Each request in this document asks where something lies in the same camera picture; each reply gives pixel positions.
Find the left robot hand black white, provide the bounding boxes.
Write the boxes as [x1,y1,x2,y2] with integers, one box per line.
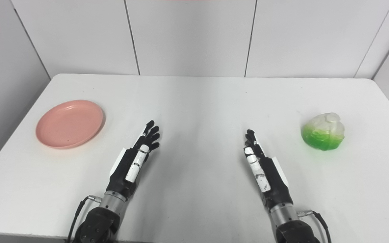
[106,120,160,200]

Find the green white cabbage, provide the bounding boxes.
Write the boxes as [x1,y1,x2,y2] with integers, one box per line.
[301,113,345,151]

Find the pink plate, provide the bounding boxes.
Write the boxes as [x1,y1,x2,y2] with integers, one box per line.
[35,100,104,149]

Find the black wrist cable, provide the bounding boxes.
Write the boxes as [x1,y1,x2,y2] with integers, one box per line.
[297,209,332,243]
[67,195,102,243]

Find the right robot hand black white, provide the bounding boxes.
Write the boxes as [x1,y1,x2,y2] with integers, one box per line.
[242,129,294,208]

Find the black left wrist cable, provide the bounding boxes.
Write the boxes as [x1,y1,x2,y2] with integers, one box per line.
[67,195,102,243]

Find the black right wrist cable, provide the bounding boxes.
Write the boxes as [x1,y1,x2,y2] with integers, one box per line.
[297,209,332,243]

